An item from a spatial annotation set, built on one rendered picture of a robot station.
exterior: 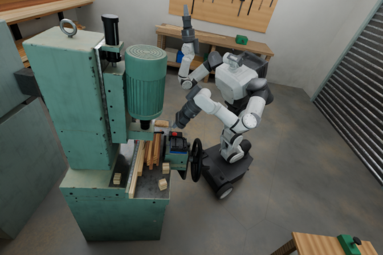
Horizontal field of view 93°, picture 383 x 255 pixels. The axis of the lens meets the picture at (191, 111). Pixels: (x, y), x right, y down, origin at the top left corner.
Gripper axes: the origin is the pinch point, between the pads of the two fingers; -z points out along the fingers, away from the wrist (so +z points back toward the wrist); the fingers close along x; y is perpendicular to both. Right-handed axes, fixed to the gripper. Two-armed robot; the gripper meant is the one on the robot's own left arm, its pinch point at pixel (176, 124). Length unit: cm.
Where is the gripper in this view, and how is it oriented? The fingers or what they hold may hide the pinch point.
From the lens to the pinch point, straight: 105.1
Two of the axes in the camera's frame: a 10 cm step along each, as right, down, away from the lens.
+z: 6.3, -6.3, -4.5
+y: -7.7, -4.7, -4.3
